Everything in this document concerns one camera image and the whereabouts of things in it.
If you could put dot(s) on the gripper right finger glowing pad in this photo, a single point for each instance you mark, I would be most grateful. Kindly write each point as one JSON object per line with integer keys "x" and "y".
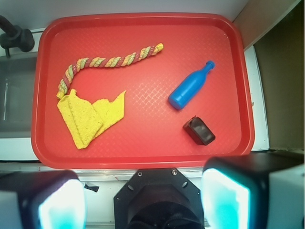
{"x": 255, "y": 191}

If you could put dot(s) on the small black box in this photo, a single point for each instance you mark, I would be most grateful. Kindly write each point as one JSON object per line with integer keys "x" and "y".
{"x": 199, "y": 132}

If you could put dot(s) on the blue plastic bottle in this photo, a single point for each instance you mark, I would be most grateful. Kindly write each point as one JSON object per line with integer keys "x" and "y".
{"x": 189, "y": 87}

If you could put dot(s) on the yellow knitted cloth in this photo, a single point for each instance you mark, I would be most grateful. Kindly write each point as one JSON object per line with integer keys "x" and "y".
{"x": 86, "y": 121}

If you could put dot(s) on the red plastic tray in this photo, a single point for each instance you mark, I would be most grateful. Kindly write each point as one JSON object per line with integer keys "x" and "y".
{"x": 151, "y": 134}

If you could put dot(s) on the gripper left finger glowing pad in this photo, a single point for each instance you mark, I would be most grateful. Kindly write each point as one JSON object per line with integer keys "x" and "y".
{"x": 42, "y": 200}

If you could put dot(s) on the gray metal sink basin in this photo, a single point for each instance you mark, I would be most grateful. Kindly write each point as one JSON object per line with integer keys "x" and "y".
{"x": 17, "y": 76}

